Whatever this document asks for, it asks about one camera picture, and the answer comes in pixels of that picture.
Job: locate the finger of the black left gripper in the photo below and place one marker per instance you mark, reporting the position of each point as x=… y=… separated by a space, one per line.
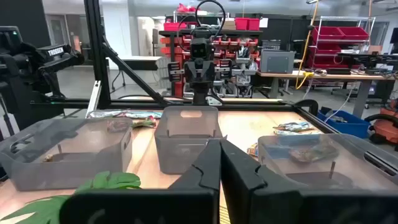
x=204 y=93
x=196 y=93

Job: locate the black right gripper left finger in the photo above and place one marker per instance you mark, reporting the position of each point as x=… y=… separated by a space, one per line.
x=140 y=208

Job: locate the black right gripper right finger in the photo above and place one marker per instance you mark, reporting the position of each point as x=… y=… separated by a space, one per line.
x=295 y=208

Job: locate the blue granola bar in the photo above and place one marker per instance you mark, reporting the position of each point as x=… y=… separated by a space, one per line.
x=292 y=126
x=286 y=132
x=144 y=114
x=105 y=114

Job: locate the green granola bar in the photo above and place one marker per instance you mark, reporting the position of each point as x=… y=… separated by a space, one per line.
x=141 y=124
x=314 y=152

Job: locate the green artificial leafy plant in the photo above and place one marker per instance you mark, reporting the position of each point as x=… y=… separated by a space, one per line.
x=105 y=183

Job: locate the red plastic storage bin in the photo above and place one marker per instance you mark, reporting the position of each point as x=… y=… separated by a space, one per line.
x=242 y=23
x=174 y=26
x=254 y=24

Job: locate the cardboard box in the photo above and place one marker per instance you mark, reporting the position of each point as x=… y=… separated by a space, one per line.
x=229 y=25

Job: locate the grey translucent plastic bin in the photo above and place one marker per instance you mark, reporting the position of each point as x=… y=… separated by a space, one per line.
x=186 y=149
x=71 y=165
x=351 y=155

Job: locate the black rack with red bins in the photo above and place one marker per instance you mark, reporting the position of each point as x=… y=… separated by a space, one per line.
x=248 y=32

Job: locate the white top table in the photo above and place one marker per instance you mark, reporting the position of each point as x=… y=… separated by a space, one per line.
x=136 y=58

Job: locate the round woven yellow placemat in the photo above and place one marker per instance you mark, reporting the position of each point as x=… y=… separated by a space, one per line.
x=224 y=214

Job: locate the blue plastic tote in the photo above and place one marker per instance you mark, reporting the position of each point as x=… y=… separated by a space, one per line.
x=351 y=127

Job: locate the silver aluminium bar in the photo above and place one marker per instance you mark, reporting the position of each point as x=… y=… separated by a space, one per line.
x=94 y=96

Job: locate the orange shop vacuum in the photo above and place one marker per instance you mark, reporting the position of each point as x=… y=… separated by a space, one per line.
x=387 y=129

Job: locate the wooden top workbench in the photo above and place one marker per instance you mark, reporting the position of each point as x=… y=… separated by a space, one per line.
x=326 y=76

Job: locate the large red storage bin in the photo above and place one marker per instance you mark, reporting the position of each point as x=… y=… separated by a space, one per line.
x=354 y=32
x=327 y=32
x=326 y=62
x=325 y=48

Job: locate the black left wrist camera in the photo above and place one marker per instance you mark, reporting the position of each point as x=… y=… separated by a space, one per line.
x=199 y=49

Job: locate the grey metal enclosure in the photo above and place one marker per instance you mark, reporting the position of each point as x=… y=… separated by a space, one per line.
x=276 y=62

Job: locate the black aluminium table frame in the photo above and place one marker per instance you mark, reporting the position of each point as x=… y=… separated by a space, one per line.
x=94 y=46

